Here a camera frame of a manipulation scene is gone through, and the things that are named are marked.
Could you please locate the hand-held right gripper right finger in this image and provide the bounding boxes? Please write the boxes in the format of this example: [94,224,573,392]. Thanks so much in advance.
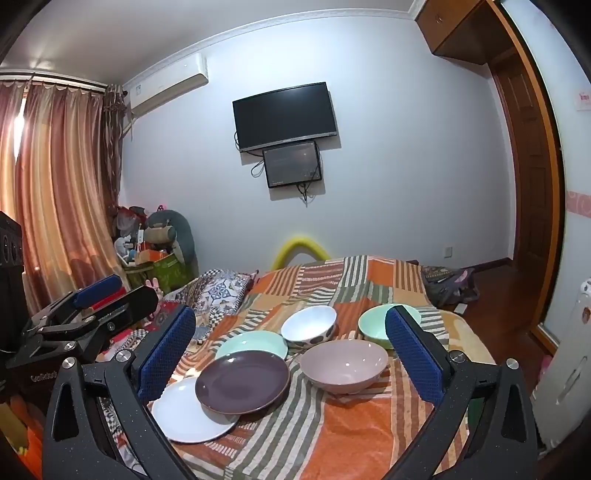
[385,305,541,480]

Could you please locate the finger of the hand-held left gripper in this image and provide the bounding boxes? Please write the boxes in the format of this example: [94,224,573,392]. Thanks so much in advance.
[28,275,125,330]
[39,286,159,356]

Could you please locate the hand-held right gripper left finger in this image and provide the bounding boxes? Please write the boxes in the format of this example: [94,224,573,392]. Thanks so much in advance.
[41,305,199,480]

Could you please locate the mint green bowl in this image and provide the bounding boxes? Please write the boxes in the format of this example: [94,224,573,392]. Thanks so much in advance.
[358,303,422,350]

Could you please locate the white plate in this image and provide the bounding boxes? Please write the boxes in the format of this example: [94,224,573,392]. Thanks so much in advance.
[151,376,243,445]

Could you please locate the pale pink bowl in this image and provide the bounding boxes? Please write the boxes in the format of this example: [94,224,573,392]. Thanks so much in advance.
[300,340,389,394]

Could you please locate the dark purple plate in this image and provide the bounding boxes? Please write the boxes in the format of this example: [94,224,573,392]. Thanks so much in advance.
[195,350,291,415]

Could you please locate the mint green plate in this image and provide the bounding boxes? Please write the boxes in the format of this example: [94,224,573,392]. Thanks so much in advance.
[215,330,289,363]

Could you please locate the white bowl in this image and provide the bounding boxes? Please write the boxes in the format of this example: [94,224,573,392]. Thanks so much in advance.
[281,305,338,344]

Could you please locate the red box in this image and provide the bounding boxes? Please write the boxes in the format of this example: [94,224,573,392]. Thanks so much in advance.
[92,290,127,311]

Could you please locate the green storage box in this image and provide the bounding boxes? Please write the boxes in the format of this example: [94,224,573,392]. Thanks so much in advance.
[122,251,192,289]

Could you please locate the beige fleece blanket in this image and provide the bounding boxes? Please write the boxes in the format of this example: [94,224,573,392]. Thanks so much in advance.
[438,309,497,365]

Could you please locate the toy clutter pile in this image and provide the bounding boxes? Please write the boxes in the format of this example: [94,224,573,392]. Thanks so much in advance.
[111,203,148,264]

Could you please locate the dark backpack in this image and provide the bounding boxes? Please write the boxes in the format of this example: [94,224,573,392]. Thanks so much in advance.
[420,265,481,308]

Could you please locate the patterned patchwork quilt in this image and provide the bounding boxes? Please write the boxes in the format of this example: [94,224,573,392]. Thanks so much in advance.
[99,269,259,361]

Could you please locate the orange striped patchwork blanket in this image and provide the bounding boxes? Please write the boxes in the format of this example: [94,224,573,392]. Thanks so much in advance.
[152,255,497,480]

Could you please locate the brown striped curtain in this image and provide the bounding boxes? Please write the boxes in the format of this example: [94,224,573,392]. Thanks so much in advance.
[0,80,125,315]

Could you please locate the white plastic appliance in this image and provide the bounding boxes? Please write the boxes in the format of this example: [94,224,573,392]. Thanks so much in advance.
[531,277,591,457]

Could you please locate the yellow foam tube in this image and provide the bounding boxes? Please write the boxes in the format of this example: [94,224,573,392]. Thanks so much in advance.
[271,235,331,271]

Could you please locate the brown wooden door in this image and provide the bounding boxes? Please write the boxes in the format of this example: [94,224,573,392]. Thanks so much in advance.
[485,0,566,342]

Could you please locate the white air conditioner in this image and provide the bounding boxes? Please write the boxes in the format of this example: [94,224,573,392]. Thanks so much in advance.
[128,52,209,116]

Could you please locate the wooden overhead cabinet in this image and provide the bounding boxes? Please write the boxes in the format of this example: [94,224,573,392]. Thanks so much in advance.
[414,0,513,65]

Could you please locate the small black wall monitor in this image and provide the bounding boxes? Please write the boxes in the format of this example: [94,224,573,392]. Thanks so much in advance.
[262,141,322,189]

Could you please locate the white curtain rail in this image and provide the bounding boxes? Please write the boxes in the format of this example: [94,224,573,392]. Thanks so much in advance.
[0,68,109,95]

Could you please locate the pink wall decal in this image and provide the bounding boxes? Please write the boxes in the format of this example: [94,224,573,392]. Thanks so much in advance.
[566,189,591,213]

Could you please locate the black wall television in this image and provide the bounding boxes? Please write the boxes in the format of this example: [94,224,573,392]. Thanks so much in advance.
[232,82,336,152]

